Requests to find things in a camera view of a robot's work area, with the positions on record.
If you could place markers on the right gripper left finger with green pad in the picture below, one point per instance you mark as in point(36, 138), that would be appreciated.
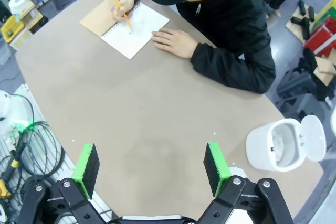
point(88, 171)

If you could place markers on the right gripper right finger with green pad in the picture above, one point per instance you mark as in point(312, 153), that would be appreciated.
point(214, 167)

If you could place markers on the yellow pencil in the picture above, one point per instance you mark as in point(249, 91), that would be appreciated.
point(117, 1)

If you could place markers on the person's left forearm black sleeve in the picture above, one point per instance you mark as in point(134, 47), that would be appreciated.
point(236, 69)

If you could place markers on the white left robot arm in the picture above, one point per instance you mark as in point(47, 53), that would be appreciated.
point(4, 108)

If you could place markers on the person's right hand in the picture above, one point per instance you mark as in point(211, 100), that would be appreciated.
point(124, 6)

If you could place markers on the person's left hand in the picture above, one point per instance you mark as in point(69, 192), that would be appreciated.
point(176, 41)

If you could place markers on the white paper roll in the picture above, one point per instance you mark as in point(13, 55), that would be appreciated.
point(18, 2)

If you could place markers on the yellow plastic box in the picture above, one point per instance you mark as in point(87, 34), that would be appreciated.
point(11, 28)

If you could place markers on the brown cardboard box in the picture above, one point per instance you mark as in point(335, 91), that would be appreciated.
point(29, 22)

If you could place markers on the white lidded trash bin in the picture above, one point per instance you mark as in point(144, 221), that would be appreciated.
point(258, 145)

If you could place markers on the yellow black plug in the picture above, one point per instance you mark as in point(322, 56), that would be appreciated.
point(15, 161)

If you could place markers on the yellow clamp tool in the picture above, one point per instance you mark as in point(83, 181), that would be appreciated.
point(4, 188)

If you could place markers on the dark grey plastic stool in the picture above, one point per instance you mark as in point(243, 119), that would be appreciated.
point(302, 90)

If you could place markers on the black cloth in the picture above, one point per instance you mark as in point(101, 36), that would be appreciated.
point(307, 60)

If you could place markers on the cardboard pieces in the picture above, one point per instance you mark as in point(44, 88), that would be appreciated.
point(324, 69)

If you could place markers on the person's torso in black jacket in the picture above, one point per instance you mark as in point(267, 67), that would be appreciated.
point(231, 16)

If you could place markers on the flat cardboard sheet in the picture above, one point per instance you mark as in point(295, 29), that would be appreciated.
point(292, 28)

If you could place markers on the black block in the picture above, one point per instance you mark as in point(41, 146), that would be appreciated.
point(306, 28)
point(297, 20)
point(302, 7)
point(311, 13)

